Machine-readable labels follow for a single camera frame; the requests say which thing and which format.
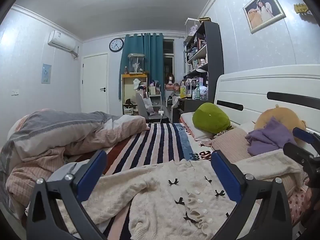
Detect teal curtain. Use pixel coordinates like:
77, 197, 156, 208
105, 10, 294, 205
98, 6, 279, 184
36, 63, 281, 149
120, 33, 164, 123

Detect purple cloth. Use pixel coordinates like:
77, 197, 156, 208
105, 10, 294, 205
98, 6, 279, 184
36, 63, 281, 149
245, 117, 298, 156

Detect pink polka-dot cloth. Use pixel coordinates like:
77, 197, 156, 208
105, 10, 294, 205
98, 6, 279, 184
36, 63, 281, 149
287, 187, 313, 228

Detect white pillow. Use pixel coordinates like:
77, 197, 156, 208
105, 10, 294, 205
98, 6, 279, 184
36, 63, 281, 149
180, 112, 215, 140

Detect round wall clock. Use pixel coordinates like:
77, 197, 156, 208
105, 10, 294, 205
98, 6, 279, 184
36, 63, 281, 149
109, 38, 124, 52

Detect cream knitted sweater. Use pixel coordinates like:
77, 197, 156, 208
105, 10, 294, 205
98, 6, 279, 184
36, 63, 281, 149
54, 149, 310, 240

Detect white bed headboard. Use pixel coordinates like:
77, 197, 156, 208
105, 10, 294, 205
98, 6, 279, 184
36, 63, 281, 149
214, 65, 320, 155

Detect green plush pillow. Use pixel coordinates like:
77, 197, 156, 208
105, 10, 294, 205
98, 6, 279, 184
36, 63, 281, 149
192, 102, 232, 134

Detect white door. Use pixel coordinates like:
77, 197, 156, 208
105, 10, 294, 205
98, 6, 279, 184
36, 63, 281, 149
82, 53, 108, 114

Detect white storage rack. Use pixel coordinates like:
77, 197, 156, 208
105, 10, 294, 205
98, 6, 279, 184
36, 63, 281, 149
149, 94, 163, 115

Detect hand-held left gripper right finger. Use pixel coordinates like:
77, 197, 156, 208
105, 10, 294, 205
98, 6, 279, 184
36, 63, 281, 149
211, 150, 293, 240

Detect dark bookshelf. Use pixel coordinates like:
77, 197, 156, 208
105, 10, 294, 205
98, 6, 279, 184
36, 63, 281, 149
184, 21, 224, 105

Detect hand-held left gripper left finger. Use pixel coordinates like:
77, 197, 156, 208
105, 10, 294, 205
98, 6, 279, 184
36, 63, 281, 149
26, 150, 108, 240

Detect blue wall poster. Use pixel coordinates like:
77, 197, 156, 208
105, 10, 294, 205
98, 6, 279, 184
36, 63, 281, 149
41, 63, 52, 84

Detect striped printed blanket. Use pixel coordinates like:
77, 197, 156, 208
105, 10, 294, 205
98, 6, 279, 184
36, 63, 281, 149
62, 122, 213, 240

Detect clear acrylic box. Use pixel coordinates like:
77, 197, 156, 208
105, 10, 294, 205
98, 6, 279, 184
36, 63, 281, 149
185, 17, 200, 36

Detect orange plush toy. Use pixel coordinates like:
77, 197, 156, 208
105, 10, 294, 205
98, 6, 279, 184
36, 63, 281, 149
254, 104, 307, 145

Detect glass display case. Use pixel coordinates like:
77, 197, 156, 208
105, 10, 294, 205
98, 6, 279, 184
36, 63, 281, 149
128, 53, 145, 74

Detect grey chair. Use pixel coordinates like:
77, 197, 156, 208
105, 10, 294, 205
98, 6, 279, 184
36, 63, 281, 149
136, 90, 163, 123

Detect white air conditioner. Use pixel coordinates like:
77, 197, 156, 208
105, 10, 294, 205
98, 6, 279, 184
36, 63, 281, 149
47, 30, 78, 55

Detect dark desk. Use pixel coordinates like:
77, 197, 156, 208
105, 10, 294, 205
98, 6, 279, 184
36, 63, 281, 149
171, 97, 215, 123

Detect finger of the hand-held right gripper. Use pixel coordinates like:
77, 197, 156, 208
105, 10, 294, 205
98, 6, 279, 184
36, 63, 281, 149
293, 127, 320, 147
283, 142, 315, 165

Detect yellow guitar headstock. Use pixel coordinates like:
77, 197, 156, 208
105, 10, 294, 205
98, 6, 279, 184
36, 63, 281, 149
294, 2, 312, 14

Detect yellow shelf rack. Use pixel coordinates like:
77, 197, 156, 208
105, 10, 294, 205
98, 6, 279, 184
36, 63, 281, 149
121, 73, 148, 116

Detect window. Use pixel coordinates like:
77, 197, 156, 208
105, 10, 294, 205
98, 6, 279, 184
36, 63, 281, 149
162, 39, 175, 98

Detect framed wall photo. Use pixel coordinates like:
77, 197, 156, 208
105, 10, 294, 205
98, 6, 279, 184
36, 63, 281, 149
243, 0, 286, 34

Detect grey cloth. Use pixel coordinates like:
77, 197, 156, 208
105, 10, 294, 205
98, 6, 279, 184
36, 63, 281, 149
47, 162, 84, 182

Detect pink and grey quilt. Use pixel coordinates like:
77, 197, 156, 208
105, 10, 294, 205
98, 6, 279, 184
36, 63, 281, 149
0, 109, 150, 213

